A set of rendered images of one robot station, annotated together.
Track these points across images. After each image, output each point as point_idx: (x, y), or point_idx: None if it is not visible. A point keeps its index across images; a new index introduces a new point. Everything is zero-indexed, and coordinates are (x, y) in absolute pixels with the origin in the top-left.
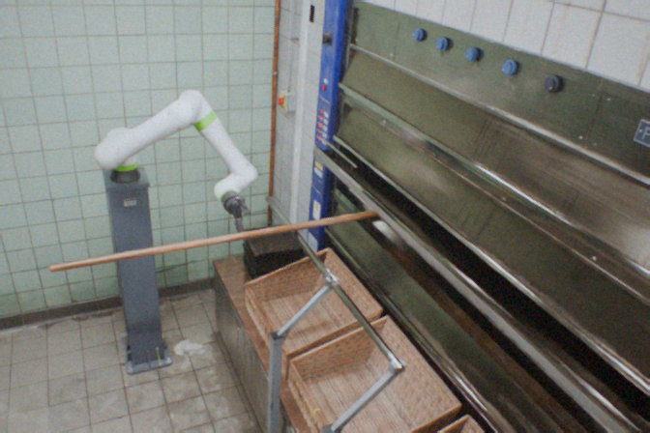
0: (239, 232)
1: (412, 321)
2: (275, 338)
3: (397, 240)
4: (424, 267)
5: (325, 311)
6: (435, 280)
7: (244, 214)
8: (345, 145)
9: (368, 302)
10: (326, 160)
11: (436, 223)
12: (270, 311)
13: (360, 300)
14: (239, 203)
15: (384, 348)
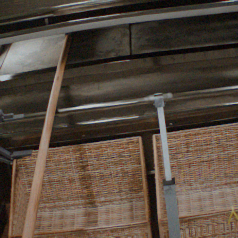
0: (9, 157)
1: (189, 107)
2: (174, 182)
3: (116, 59)
4: (169, 52)
5: (68, 210)
6: (192, 51)
7: (21, 119)
8: (3, 17)
9: (117, 148)
10: (5, 38)
11: (162, 6)
12: None
13: (93, 164)
14: (2, 117)
15: None
